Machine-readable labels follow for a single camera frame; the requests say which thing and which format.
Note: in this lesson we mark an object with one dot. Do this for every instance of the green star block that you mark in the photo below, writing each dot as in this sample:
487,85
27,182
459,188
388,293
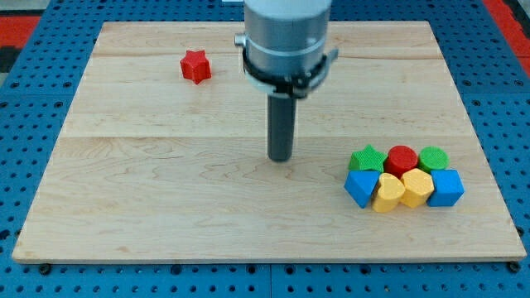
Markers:
368,159

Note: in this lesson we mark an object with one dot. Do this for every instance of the red star block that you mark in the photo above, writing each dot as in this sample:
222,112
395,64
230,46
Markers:
195,66

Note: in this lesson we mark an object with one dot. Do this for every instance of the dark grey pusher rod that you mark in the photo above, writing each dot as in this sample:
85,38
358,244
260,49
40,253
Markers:
281,119

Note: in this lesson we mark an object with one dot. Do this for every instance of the blue triangle block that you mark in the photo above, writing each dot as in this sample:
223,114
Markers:
360,185

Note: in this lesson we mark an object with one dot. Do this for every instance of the light wooden board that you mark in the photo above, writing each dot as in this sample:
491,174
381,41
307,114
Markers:
151,168

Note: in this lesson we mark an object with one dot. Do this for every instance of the yellow heart block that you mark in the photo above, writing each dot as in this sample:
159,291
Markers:
388,193

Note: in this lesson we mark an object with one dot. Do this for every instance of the red cylinder block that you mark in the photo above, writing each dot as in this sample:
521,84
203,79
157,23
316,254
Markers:
400,160

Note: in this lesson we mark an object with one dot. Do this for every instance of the yellow hexagon block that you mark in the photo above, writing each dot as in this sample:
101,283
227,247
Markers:
418,188

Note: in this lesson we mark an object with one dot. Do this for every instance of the green cylinder block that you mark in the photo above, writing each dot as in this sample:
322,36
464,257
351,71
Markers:
432,158

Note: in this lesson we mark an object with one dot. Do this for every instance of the blue cube block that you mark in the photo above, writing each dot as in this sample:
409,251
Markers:
448,188

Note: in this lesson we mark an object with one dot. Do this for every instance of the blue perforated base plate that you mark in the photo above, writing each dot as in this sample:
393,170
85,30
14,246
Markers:
40,86

